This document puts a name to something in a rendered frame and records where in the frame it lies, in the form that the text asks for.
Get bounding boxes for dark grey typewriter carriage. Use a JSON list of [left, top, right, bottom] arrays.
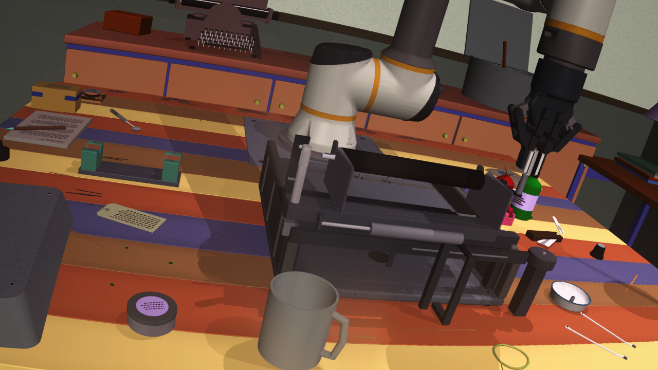
[[285, 145, 521, 248]]

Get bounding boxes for dark brown small block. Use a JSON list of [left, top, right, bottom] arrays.
[[525, 229, 564, 243]]

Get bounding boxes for yellow cardboard box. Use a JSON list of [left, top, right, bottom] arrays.
[[31, 82, 83, 114]]

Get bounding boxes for grey mug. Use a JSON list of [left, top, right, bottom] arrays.
[[257, 271, 350, 370]]

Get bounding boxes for grey round carriage bar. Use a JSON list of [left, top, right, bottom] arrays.
[[318, 220, 466, 245]]

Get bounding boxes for brown old typewriter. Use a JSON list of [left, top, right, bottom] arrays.
[[174, 0, 274, 60]]

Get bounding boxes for beige paper tag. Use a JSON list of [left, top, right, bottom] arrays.
[[96, 202, 168, 233]]

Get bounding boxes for dark round margin stop post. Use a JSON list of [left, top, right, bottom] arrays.
[[508, 246, 558, 317]]

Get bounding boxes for grey carriage lever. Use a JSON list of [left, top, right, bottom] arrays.
[[290, 144, 313, 205]]

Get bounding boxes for grey base plate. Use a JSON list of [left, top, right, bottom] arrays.
[[243, 116, 383, 168]]

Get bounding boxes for yellow rubber band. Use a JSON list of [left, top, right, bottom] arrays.
[[492, 343, 531, 370]]

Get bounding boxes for dark grey round drum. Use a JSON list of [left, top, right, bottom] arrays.
[[461, 54, 536, 112]]

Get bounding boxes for red brown box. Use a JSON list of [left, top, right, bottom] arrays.
[[102, 10, 154, 36]]

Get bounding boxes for silver spoon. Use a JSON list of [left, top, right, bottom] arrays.
[[109, 107, 142, 132]]

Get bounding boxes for white enamel bowl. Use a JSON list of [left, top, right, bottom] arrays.
[[550, 280, 592, 313]]

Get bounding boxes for grey round tin purple label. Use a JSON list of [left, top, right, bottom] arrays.
[[126, 291, 178, 338]]

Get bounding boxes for brown side table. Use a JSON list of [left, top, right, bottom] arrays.
[[578, 154, 658, 247]]

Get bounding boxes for grey printed sheet pad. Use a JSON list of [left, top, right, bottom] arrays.
[[3, 109, 94, 150]]

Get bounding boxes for green book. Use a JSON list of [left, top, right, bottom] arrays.
[[614, 151, 658, 180]]

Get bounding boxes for dark grey typewriter cover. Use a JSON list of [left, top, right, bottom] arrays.
[[0, 182, 74, 349]]

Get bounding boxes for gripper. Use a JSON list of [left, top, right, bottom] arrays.
[[507, 58, 588, 176]]

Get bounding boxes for dark grey typewriter body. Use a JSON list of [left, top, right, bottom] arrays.
[[259, 139, 530, 326]]

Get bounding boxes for green bottle purple label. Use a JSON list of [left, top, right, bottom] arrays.
[[511, 175, 542, 222]]

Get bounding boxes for orange drawer cabinet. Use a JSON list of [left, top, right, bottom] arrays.
[[64, 21, 602, 202]]

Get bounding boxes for grey flat board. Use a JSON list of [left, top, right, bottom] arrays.
[[464, 0, 535, 73]]

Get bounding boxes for grey cradle green end blocks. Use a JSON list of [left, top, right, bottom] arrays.
[[78, 141, 182, 188]]

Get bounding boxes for white cotton swab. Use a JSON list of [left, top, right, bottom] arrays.
[[580, 311, 637, 349], [565, 324, 629, 360]]

